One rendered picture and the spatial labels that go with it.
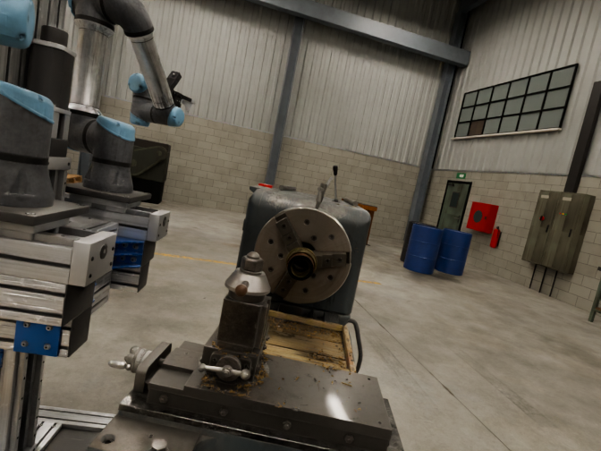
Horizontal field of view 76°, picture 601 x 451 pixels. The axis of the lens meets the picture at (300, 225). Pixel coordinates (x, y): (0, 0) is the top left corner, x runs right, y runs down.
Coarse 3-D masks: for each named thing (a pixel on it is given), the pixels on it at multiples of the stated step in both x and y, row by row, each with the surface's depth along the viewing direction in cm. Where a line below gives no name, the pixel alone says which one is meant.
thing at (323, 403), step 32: (160, 352) 69; (192, 352) 71; (160, 384) 61; (192, 384) 61; (224, 384) 63; (288, 384) 66; (320, 384) 68; (352, 384) 71; (224, 416) 61; (256, 416) 60; (288, 416) 60; (320, 416) 60; (352, 416) 61; (384, 416) 62; (384, 448) 60
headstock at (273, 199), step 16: (256, 192) 138; (272, 192) 140; (288, 192) 156; (256, 208) 137; (272, 208) 136; (336, 208) 138; (352, 208) 139; (256, 224) 137; (352, 224) 136; (368, 224) 137; (256, 240) 138; (352, 240) 136; (240, 256) 140; (352, 256) 137; (352, 272) 138; (352, 288) 139; (304, 304) 140; (320, 304) 140; (336, 304) 139; (352, 304) 141
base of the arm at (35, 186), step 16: (0, 160) 72; (16, 160) 74; (32, 160) 76; (0, 176) 72; (16, 176) 74; (32, 176) 76; (48, 176) 81; (0, 192) 72; (16, 192) 74; (32, 192) 76; (48, 192) 80
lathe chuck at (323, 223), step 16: (288, 208) 124; (304, 208) 120; (272, 224) 121; (304, 224) 121; (320, 224) 121; (336, 224) 120; (272, 240) 122; (304, 240) 121; (320, 240) 121; (336, 240) 121; (272, 256) 123; (272, 272) 123; (320, 272) 122; (336, 272) 122; (272, 288) 124; (304, 288) 123; (320, 288) 123; (336, 288) 123
